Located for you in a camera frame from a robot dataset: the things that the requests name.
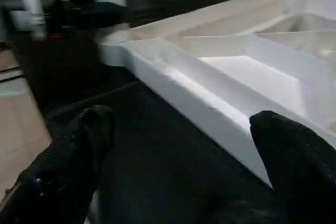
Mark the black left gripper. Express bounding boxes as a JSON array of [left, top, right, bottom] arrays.
[[48, 0, 130, 31]]

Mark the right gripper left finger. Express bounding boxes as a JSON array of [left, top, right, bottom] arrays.
[[0, 105, 116, 224]]

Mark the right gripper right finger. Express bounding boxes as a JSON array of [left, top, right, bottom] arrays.
[[249, 111, 336, 224]]

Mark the white plastic table top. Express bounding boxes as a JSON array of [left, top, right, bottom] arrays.
[[97, 0, 336, 188]]

